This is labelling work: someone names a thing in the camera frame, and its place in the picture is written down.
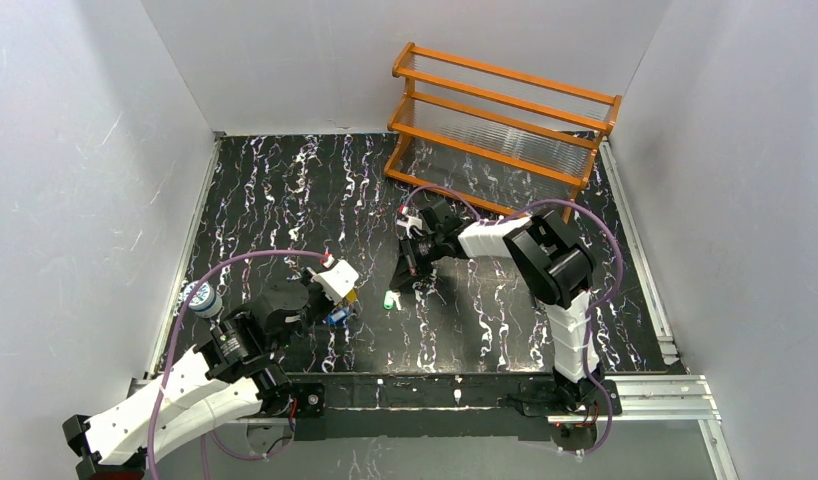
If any green tag key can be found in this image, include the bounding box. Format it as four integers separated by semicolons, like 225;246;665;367
382;290;402;311

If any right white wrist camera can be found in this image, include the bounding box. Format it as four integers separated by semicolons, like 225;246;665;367
395;205;424;238

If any aluminium front rail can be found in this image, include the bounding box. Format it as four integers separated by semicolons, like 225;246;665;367
120;374;723;425

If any blue white round container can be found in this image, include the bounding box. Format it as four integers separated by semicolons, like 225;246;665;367
181;281;223;319

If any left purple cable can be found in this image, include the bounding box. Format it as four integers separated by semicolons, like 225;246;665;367
146;250;335;480

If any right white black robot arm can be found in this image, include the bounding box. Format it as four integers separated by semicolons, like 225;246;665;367
389;201;601;401

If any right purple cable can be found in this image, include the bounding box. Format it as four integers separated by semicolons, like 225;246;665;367
402;185;626;456

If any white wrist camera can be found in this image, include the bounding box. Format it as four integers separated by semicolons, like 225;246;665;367
395;205;424;238
312;256;360;305

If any blue tag key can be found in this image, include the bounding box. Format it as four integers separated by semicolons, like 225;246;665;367
327;307;351;326

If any purple cable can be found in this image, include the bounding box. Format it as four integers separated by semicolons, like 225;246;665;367
402;185;626;456
146;250;335;480

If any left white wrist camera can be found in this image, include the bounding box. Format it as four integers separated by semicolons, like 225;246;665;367
312;256;360;305

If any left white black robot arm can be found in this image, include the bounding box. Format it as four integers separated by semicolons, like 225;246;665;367
62;281;356;479

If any orange two-tier rack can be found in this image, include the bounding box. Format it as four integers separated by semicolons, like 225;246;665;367
384;42;622;214

